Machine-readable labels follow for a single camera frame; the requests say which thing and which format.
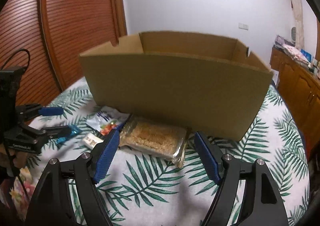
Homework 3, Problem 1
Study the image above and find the teal foil candy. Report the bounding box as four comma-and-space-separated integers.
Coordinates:
56, 125, 82, 144

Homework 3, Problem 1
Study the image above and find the clear crumbly biscuit pack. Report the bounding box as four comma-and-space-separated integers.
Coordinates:
120, 116, 190, 168

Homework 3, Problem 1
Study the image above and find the small white snack packet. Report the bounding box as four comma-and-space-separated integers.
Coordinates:
81, 133, 103, 150

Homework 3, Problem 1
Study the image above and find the person's left hand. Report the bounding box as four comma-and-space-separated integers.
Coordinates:
0, 144, 28, 169

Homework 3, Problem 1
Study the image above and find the floral quilt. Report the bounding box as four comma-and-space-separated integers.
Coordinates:
1, 167, 35, 222

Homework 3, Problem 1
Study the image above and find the white label snack packet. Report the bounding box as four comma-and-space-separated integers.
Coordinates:
86, 106, 130, 136

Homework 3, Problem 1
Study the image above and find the brown cardboard box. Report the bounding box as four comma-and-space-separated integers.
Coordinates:
79, 31, 273, 141

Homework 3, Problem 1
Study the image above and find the wooden louvered wardrobe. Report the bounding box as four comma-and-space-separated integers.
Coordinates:
1, 0, 127, 105

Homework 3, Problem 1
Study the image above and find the wooden sideboard cabinet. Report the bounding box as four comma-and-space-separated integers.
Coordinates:
270, 47, 320, 155

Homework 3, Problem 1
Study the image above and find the folded floral cloth stack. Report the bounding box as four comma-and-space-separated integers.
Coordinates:
282, 44, 310, 65

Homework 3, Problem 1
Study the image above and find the small white fan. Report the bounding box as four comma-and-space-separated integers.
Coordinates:
291, 27, 296, 42

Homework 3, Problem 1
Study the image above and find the cream tied curtain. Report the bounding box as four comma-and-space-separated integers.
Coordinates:
291, 0, 304, 49

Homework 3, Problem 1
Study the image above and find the white wall switch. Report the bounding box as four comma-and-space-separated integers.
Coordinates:
238, 23, 249, 30

